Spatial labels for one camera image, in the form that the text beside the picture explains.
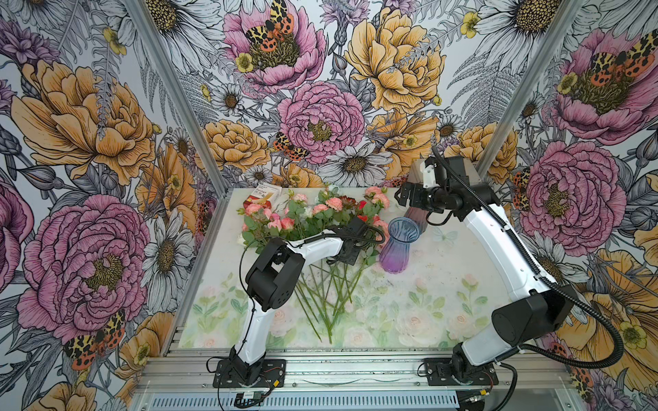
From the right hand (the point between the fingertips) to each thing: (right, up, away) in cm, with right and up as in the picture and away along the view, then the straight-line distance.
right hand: (407, 202), depth 79 cm
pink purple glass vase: (-2, -15, +7) cm, 17 cm away
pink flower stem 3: (-34, -6, +29) cm, 45 cm away
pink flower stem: (-17, -30, +13) cm, 36 cm away
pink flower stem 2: (-4, +3, +33) cm, 33 cm away
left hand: (-20, -21, +18) cm, 34 cm away
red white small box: (-53, +5, +36) cm, 65 cm away
